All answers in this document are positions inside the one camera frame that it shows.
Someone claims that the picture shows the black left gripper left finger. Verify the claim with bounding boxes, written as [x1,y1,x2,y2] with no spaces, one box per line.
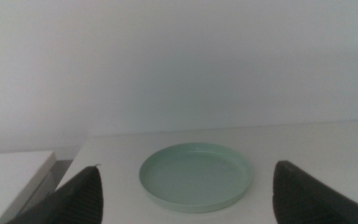
[6,164,104,224]

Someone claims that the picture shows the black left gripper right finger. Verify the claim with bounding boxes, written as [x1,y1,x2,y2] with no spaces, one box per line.
[272,160,358,224]

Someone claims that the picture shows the mint green shallow bowl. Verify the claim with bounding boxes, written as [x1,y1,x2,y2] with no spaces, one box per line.
[139,142,254,214]

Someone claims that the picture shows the white side table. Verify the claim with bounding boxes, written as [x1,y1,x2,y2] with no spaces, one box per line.
[0,151,57,224]

